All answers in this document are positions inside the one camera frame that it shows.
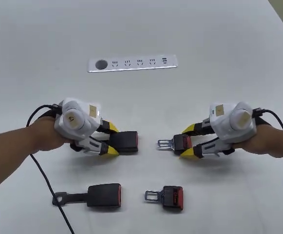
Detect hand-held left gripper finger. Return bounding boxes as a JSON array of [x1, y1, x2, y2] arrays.
[[96, 118, 120, 135], [70, 136, 120, 157]]

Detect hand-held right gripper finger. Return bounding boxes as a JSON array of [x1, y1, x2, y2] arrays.
[[178, 138, 235, 160], [181, 117, 214, 137]]

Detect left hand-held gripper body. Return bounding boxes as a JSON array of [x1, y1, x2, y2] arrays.
[[54, 97, 103, 141]]

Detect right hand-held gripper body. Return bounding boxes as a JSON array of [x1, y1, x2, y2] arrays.
[[209, 101, 258, 147]]

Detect metal seat belt tongue extender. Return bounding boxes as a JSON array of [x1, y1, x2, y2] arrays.
[[156, 134, 193, 156], [144, 185, 184, 211]]

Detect black seat belt buckle with stalk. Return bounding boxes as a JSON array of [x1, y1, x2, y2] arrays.
[[52, 183, 122, 209]]

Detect person's left forearm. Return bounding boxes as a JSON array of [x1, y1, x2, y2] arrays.
[[0, 126, 36, 198]]

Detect person's right hand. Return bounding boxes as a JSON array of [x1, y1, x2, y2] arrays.
[[233, 116, 283, 157]]

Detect person's left hand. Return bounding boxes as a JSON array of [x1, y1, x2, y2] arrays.
[[28, 109, 71, 153]]

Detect white recessed power strip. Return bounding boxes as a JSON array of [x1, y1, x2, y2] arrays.
[[87, 54, 179, 73]]

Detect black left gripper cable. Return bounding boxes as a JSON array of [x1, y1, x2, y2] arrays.
[[26, 104, 75, 234]]

